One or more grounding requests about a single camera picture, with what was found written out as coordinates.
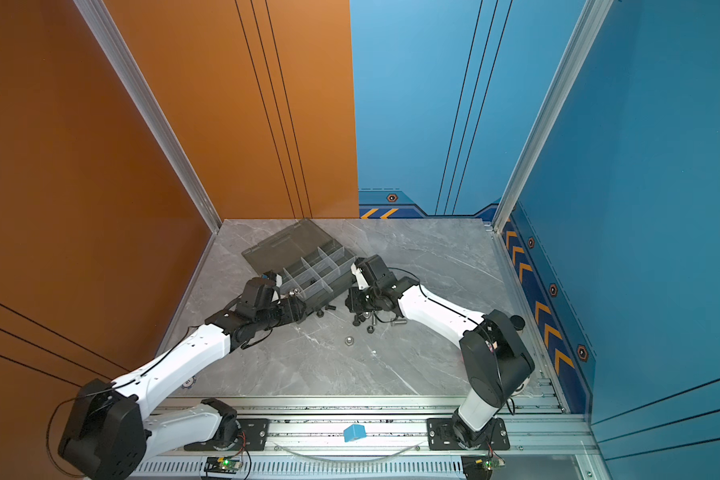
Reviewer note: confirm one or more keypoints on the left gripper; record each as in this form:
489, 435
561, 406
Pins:
292, 309

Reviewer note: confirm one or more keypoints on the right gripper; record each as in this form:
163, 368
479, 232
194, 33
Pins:
353, 304

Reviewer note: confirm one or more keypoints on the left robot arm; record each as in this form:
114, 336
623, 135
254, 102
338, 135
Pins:
112, 426

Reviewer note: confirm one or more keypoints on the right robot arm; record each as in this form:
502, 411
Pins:
496, 360

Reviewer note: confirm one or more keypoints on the grey plastic organizer box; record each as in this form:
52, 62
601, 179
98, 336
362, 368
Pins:
311, 264

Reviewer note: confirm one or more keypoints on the brown jar black lid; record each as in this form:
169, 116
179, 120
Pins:
518, 322

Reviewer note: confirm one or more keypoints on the left circuit board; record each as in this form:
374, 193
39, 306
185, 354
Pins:
224, 467

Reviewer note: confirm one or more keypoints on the circuit board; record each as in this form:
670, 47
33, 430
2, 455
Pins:
224, 467
481, 467

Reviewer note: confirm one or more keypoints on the right circuit board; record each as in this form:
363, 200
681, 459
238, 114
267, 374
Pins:
481, 467

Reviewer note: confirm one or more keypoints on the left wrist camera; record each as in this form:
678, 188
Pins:
275, 278

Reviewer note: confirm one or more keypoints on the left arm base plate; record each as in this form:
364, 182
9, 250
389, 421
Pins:
241, 434

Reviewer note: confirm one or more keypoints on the blue block on rail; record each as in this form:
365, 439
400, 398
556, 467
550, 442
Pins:
354, 432

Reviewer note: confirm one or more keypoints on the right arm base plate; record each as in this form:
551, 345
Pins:
454, 434

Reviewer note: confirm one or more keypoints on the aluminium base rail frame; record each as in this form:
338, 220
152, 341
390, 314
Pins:
411, 436

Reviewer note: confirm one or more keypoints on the left aluminium corner post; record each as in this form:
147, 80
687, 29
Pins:
102, 25

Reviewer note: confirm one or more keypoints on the aluminium corner post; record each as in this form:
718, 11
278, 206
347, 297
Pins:
102, 25
585, 32

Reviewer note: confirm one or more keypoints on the right aluminium corner post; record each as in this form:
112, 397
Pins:
585, 32

